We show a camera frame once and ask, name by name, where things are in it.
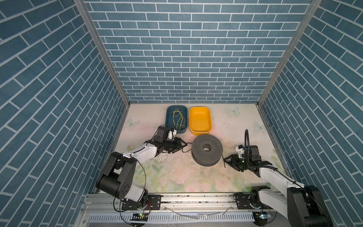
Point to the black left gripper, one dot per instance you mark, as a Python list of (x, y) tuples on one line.
[(177, 144)]

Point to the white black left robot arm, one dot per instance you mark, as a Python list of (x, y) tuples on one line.
[(116, 177)]

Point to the aluminium corner post left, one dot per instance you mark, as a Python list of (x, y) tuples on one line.
[(85, 15)]

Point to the aluminium front rail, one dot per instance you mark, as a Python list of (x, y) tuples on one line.
[(173, 209)]

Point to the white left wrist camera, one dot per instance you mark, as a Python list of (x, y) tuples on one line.
[(171, 134)]

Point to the dark grey perforated spool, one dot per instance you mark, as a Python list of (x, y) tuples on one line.
[(207, 150)]

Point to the aluminium corner post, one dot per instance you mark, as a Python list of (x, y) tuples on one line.
[(311, 10), (85, 15)]

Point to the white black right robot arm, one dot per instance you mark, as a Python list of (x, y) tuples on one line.
[(283, 184)]

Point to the dark teal plastic bin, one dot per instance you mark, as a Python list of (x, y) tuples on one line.
[(177, 118)]

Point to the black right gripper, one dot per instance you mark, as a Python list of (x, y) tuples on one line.
[(233, 161)]

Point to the yellow plastic bin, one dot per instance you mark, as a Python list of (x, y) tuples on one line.
[(200, 121)]

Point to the aluminium corner post right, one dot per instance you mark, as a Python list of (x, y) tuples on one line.
[(311, 10)]

